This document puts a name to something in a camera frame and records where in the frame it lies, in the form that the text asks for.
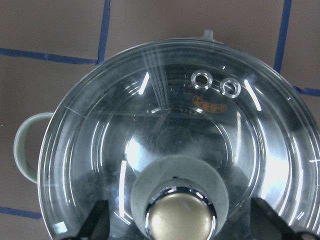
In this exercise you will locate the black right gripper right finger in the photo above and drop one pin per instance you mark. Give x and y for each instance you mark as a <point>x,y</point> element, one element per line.
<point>266,224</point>

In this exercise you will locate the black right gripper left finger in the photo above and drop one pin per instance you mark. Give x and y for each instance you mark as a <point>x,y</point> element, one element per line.
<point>97,224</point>

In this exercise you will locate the glass pot lid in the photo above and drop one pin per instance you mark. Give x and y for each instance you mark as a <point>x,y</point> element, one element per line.
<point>180,140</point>

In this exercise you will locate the pale green cooking pot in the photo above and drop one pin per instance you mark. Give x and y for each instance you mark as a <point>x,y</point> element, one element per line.
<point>25,150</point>

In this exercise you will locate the brown paper table cover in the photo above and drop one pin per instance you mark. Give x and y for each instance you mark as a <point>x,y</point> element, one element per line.
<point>283,33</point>

